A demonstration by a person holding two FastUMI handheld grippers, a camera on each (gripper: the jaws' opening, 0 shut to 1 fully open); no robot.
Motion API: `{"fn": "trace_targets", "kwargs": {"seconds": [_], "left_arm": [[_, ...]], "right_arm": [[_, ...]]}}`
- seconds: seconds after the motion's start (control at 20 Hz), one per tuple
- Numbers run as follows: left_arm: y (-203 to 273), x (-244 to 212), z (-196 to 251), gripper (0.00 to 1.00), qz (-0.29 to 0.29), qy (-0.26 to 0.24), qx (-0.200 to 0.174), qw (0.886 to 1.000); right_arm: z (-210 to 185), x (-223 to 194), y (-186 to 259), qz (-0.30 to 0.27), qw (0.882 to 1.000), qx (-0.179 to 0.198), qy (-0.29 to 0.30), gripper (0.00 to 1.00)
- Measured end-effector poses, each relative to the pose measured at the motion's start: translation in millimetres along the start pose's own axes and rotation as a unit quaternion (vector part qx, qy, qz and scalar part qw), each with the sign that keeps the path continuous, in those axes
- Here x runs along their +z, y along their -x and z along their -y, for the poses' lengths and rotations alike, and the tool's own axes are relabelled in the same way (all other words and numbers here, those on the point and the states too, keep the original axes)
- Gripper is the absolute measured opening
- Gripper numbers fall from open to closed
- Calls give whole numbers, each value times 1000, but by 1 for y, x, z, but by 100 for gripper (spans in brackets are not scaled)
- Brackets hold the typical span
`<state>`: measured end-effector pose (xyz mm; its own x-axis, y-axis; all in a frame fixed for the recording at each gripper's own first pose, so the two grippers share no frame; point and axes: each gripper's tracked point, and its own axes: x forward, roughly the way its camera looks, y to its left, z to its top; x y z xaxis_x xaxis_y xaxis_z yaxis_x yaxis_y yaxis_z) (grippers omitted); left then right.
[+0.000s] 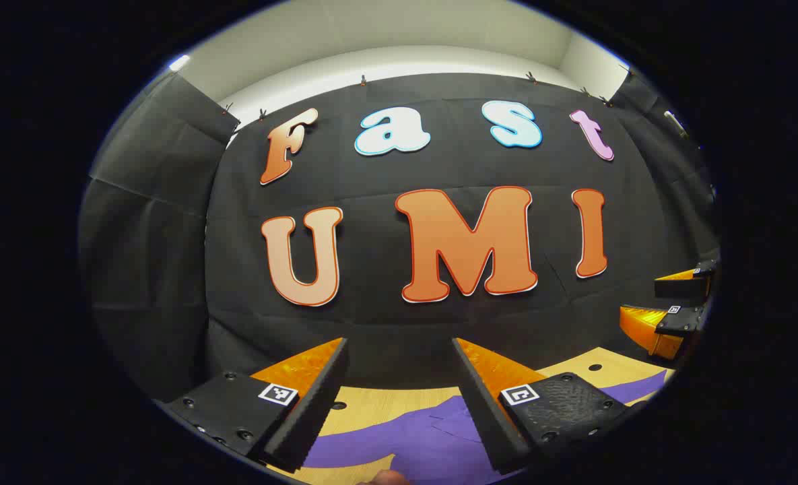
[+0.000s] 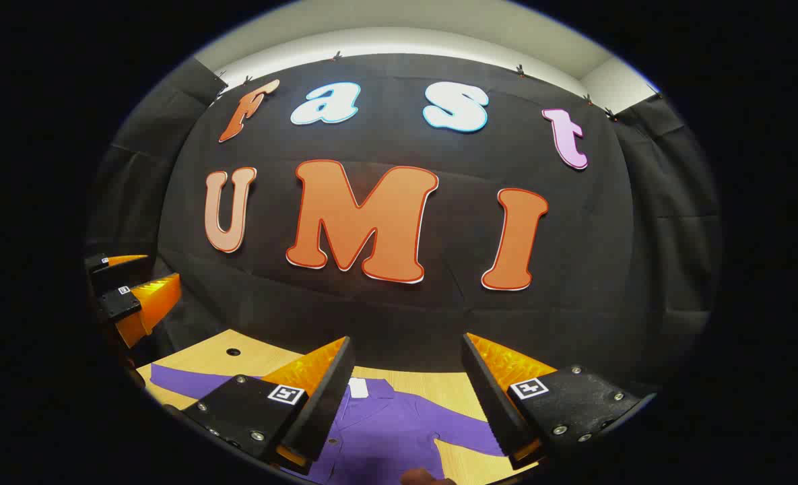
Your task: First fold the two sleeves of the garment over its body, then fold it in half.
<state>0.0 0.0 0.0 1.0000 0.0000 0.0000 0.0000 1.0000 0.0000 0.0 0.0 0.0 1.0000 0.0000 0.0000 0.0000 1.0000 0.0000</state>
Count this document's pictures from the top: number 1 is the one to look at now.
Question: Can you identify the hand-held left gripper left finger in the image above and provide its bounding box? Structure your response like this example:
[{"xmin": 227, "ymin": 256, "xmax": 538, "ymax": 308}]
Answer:
[{"xmin": 162, "ymin": 337, "xmax": 350, "ymax": 474}]

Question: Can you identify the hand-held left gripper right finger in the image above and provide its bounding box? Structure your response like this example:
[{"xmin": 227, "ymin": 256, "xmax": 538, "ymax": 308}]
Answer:
[{"xmin": 451, "ymin": 337, "xmax": 634, "ymax": 475}]

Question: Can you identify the purple shirt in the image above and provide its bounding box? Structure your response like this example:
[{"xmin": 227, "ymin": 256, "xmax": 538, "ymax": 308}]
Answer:
[{"xmin": 302, "ymin": 369, "xmax": 669, "ymax": 485}]

